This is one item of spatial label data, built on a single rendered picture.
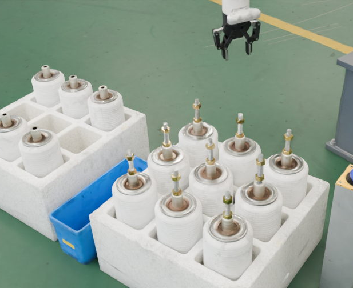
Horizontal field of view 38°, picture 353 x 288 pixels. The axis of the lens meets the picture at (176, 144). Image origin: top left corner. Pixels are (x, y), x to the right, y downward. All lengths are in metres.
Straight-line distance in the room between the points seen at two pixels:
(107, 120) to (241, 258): 0.60
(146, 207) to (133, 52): 1.26
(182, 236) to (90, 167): 0.41
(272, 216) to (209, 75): 1.06
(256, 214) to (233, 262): 0.11
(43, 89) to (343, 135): 0.89
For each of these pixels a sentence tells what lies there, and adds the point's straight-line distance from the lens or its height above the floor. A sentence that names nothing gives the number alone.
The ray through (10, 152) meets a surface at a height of 0.20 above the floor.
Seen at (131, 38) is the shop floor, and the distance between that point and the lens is 2.39.
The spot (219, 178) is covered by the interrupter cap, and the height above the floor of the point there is 0.25.
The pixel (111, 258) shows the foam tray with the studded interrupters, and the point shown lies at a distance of 1.20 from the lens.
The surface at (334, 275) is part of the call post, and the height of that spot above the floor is 0.07.
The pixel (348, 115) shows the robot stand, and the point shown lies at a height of 0.14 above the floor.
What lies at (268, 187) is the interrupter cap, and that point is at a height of 0.25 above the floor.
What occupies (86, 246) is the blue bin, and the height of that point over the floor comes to 0.06.
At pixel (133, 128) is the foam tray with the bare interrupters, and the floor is 0.16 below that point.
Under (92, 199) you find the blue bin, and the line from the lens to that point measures 1.35.
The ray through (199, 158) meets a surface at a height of 0.21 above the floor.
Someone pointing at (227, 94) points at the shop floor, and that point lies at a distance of 1.89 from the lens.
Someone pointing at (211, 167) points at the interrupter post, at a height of 0.28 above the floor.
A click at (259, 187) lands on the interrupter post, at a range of 1.04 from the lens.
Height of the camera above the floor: 0.95
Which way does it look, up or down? 35 degrees down
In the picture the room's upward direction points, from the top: 4 degrees counter-clockwise
